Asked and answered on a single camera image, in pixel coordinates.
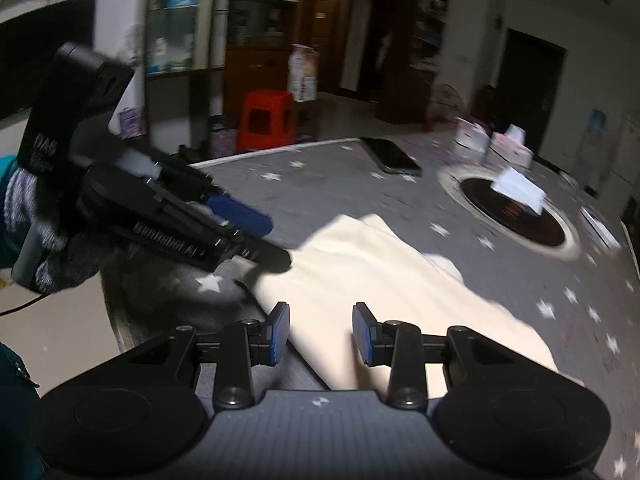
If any polka dot play tent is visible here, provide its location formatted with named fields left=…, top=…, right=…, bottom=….
left=424, top=84, right=464, bottom=131

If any black smartphone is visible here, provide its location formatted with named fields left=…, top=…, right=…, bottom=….
left=359, top=136, right=422, bottom=177

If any white pink tissue box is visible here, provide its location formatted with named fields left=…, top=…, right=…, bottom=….
left=486, top=125, right=534, bottom=172

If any red plastic stool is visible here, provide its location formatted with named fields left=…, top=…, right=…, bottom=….
left=236, top=89, right=296, bottom=152

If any cream sweater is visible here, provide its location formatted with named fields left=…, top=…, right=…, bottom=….
left=234, top=214, right=556, bottom=393

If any water dispenser with blue bottle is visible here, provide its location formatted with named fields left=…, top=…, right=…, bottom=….
left=573, top=108, right=608, bottom=188

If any small white pink box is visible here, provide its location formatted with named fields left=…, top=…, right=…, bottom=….
left=452, top=118, right=490, bottom=162

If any round induction cooktop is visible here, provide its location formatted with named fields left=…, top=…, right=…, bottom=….
left=438, top=165, right=582, bottom=261

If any white remote control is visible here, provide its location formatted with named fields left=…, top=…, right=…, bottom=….
left=580, top=207, right=620, bottom=252

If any white paper bag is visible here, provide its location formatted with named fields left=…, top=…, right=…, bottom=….
left=288, top=44, right=319, bottom=103

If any white tissue paper sheet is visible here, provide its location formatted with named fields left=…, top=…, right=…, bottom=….
left=490, top=167, right=547, bottom=216

